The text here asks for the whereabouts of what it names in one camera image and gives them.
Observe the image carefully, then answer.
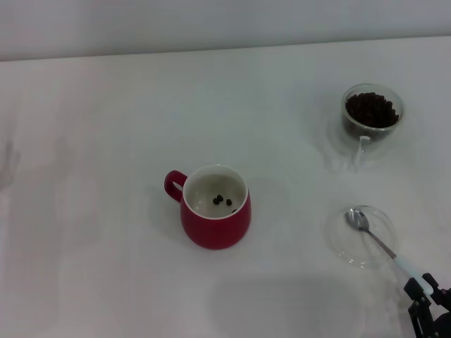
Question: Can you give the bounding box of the red ceramic mug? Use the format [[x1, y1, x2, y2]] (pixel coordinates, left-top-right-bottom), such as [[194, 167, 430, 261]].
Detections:
[[163, 163, 252, 251]]

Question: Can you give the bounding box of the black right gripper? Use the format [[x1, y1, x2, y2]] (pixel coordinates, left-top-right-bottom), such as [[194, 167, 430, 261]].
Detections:
[[403, 272, 451, 338]]

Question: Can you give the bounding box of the pile of coffee beans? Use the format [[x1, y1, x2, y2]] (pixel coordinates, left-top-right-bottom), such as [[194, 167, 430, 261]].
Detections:
[[343, 92, 401, 140]]

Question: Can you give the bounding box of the metal spoon light blue handle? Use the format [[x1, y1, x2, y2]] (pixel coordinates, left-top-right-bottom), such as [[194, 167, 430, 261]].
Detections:
[[344, 208, 433, 294]]

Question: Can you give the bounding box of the small clear glass saucer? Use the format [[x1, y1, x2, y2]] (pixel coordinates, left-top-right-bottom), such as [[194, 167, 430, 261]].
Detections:
[[323, 204, 397, 270]]

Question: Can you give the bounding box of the clear glass cup with handle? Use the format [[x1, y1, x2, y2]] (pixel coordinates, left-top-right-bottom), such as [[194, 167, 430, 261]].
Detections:
[[340, 82, 405, 173]]

